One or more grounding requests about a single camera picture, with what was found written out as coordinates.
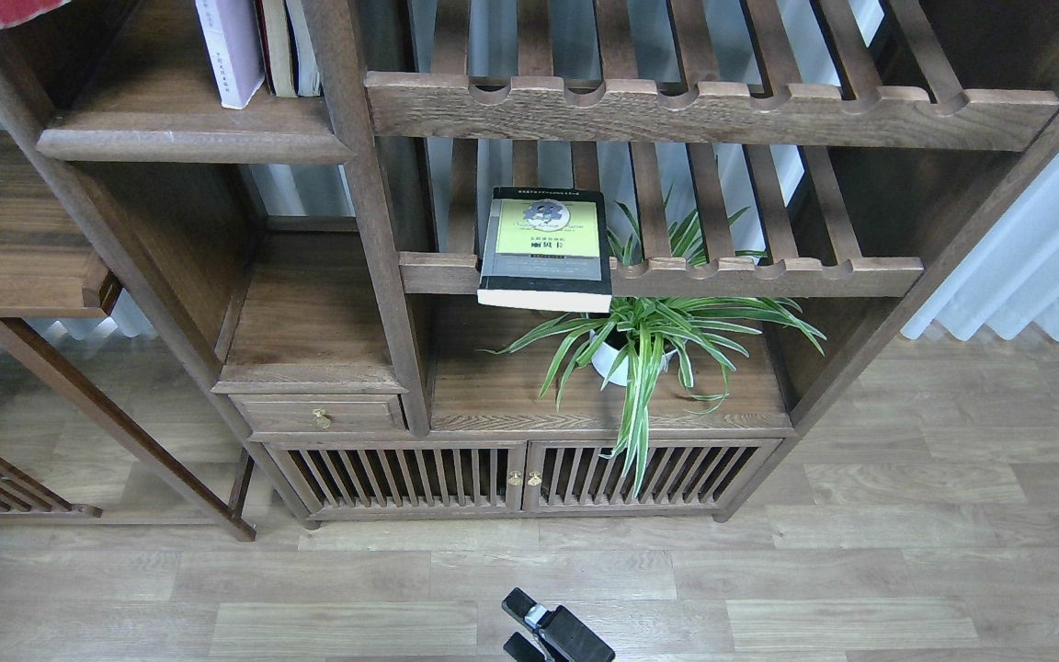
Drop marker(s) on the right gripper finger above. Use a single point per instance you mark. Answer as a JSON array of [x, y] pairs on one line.
[[558, 634], [521, 649]]

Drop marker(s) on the black and yellow book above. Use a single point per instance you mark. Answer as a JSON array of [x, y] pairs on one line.
[[546, 249]]

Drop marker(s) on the pale lilac cover book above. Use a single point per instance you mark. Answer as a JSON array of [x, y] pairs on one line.
[[231, 33]]

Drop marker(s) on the red cover book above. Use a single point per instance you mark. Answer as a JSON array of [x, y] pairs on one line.
[[18, 12]]

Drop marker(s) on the white plant pot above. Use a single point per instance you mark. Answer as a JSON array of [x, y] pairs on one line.
[[604, 358]]

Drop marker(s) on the brass drawer knob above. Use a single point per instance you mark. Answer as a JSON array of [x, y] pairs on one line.
[[321, 419]]

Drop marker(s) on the green spider plant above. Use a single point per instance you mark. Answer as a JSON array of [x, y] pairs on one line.
[[701, 329]]

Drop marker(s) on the dark wooden bookshelf cabinet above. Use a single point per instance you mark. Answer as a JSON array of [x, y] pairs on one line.
[[324, 253]]

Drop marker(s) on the white upright book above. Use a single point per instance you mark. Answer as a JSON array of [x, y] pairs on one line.
[[308, 73]]

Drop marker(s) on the white curtain right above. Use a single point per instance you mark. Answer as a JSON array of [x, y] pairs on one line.
[[1011, 278]]

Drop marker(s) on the wooden side table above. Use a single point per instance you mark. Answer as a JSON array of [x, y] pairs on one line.
[[49, 270]]

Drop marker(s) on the beige upright book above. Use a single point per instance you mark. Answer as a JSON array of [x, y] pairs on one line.
[[277, 48]]

